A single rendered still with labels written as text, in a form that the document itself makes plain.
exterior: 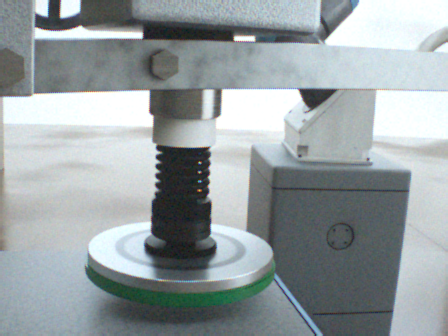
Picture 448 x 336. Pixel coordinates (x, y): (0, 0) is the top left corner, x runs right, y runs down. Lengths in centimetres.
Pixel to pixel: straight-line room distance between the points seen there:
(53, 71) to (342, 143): 119
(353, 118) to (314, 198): 25
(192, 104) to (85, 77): 12
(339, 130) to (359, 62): 95
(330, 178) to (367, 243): 22
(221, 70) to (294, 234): 103
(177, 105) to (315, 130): 104
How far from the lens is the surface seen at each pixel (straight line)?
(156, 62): 55
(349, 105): 163
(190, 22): 53
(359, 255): 166
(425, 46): 109
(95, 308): 65
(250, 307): 66
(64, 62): 54
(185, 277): 59
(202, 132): 62
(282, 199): 155
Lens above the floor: 112
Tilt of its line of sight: 12 degrees down
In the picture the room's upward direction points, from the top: 3 degrees clockwise
